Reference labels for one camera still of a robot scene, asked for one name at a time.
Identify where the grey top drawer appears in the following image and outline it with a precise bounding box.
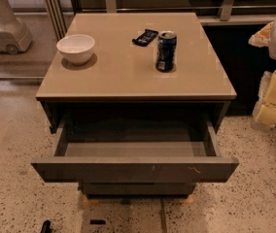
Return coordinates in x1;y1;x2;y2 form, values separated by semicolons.
31;112;239;184

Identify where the grey drawer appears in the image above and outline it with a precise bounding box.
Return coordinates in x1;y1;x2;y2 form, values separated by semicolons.
31;112;239;184
81;183;195;196

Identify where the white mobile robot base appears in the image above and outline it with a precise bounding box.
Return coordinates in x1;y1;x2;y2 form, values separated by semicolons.
0;0;32;54

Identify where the grey drawer cabinet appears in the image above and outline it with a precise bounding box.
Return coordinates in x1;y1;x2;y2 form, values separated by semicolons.
35;12;238;200

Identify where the lower grey drawer front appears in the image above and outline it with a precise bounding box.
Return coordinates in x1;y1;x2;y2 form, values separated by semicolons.
81;183;195;196

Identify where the blue soda can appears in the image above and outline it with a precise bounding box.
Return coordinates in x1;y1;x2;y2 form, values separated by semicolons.
155;31;177;72

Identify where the white ceramic bowl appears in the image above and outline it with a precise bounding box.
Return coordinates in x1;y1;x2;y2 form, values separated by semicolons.
56;34;95;65

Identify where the black object at floor edge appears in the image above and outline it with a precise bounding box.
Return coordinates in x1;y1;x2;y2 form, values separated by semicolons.
40;220;52;233

